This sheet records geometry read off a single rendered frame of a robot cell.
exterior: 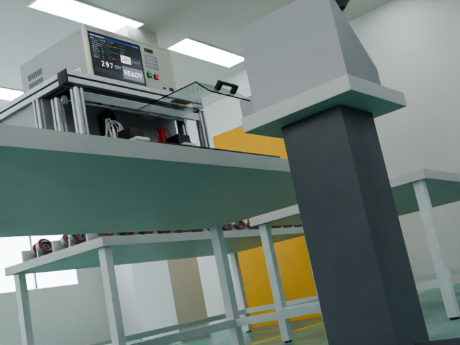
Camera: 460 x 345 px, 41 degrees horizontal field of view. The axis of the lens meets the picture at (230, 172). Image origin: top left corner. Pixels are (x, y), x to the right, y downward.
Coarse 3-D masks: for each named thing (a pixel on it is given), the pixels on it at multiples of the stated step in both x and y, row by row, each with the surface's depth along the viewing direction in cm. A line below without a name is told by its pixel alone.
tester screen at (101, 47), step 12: (96, 36) 217; (96, 48) 215; (108, 48) 220; (120, 48) 225; (132, 48) 230; (96, 60) 213; (108, 60) 218; (120, 60) 223; (96, 72) 212; (120, 72) 222
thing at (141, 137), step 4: (128, 128) 205; (132, 128) 206; (136, 128) 207; (140, 128) 209; (120, 132) 207; (124, 132) 206; (128, 132) 205; (132, 132) 205; (136, 132) 207; (140, 132) 208; (120, 136) 207; (124, 136) 206; (128, 136) 205; (132, 136) 205; (136, 136) 203; (140, 136) 204; (144, 136) 209; (140, 140) 206; (144, 140) 207; (148, 140) 208
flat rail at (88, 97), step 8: (88, 96) 201; (96, 96) 204; (104, 96) 207; (104, 104) 206; (112, 104) 209; (120, 104) 212; (128, 104) 215; (136, 104) 218; (144, 104) 222; (152, 112) 224; (160, 112) 228; (168, 112) 231; (176, 112) 235; (184, 112) 239; (192, 112) 243
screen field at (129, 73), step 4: (124, 68) 224; (128, 68) 225; (132, 68) 227; (124, 72) 223; (128, 72) 225; (132, 72) 227; (136, 72) 228; (140, 72) 230; (124, 76) 222; (128, 76) 224; (132, 76) 226; (136, 76) 228; (140, 76) 230; (136, 80) 227; (140, 80) 229
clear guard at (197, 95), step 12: (192, 84) 218; (204, 84) 218; (168, 96) 225; (180, 96) 227; (192, 96) 230; (204, 96) 233; (216, 96) 235; (228, 96) 221; (240, 96) 230; (180, 108) 241; (192, 108) 244
